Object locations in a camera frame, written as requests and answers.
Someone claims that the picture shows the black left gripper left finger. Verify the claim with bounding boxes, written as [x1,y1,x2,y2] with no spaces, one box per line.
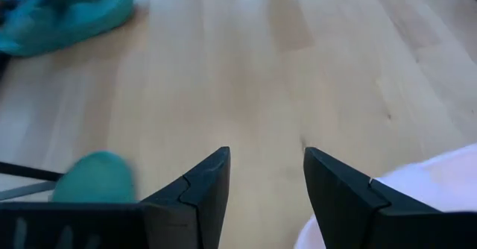
[0,146,232,249]

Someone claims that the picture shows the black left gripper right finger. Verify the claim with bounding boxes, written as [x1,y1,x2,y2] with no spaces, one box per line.
[303,146,477,249]

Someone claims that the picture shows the pale pink slide sandal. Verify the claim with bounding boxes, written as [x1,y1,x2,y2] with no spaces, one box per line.
[294,142,477,249]

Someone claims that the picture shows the green slide sandal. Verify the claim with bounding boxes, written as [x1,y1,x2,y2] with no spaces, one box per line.
[51,151,139,205]
[0,0,136,58]

